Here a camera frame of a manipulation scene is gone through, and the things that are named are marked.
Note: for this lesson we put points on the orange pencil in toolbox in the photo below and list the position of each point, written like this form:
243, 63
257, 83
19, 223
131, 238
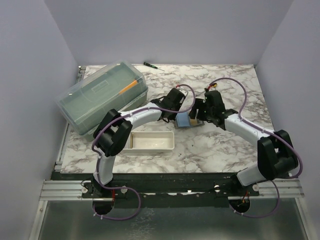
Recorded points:
128, 87

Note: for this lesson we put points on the grey cards stack in tray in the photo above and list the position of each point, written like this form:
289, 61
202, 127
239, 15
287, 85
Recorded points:
130, 145

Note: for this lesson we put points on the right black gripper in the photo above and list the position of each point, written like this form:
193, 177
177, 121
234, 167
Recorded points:
200, 104

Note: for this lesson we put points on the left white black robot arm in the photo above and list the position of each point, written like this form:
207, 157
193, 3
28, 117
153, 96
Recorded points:
111, 135

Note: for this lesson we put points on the black front mounting rail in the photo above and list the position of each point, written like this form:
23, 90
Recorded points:
177, 190

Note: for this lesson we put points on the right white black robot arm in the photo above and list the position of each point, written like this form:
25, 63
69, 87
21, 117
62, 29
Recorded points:
275, 156

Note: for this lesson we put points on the small green black screwdriver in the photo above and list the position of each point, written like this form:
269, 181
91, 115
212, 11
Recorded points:
152, 66

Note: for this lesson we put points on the blue credit card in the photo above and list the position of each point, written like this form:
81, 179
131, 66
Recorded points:
182, 120

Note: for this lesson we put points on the gold tan credit card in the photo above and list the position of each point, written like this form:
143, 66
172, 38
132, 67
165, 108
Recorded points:
194, 122

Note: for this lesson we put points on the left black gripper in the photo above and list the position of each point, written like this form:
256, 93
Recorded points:
172, 117

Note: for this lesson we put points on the grey card holder wallet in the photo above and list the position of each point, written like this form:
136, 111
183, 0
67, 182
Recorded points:
199, 125

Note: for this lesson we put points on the yellow black handle screwdriver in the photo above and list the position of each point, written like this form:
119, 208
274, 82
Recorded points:
206, 89

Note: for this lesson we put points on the translucent green plastic toolbox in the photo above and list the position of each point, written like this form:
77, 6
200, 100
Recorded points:
85, 104

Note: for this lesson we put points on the white rectangular tray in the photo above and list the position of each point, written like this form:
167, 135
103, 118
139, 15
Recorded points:
147, 142

